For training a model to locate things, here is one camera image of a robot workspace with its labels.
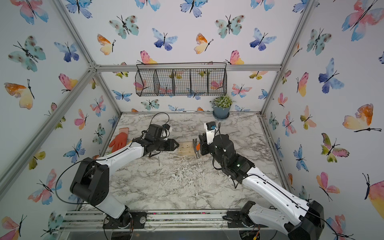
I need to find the orange black claw hammer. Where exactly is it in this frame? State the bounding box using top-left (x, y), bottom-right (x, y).
top-left (193, 139), bottom-right (201, 159)

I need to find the wooden block with nails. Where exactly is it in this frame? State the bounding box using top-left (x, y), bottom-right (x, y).
top-left (177, 142), bottom-right (197, 157)

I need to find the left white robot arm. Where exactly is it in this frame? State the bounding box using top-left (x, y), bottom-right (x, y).
top-left (70, 124), bottom-right (179, 220)

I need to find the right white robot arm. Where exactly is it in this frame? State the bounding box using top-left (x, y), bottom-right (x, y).
top-left (199, 134), bottom-right (325, 240)

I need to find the red work glove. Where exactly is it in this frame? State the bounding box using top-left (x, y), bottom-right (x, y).
top-left (109, 128), bottom-right (129, 153)

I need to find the potted green plant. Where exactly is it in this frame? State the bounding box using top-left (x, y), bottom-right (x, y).
top-left (212, 95), bottom-right (233, 120)

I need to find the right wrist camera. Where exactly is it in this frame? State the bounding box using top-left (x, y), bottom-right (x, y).
top-left (205, 122), bottom-right (217, 145)

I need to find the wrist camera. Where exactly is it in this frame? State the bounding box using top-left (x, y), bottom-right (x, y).
top-left (163, 124), bottom-right (172, 135)
top-left (205, 122), bottom-right (217, 145)

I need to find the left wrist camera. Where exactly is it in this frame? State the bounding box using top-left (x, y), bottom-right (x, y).
top-left (163, 124), bottom-right (172, 135)

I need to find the black wire wall basket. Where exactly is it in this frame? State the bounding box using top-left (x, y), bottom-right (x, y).
top-left (134, 62), bottom-right (228, 100)

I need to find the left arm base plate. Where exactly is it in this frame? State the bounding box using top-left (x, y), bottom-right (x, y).
top-left (103, 211), bottom-right (148, 230)

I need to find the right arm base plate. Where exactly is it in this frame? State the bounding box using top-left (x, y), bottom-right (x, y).
top-left (222, 211), bottom-right (267, 229)

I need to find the aluminium front rail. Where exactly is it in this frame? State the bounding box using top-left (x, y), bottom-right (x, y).
top-left (58, 209), bottom-right (313, 232)

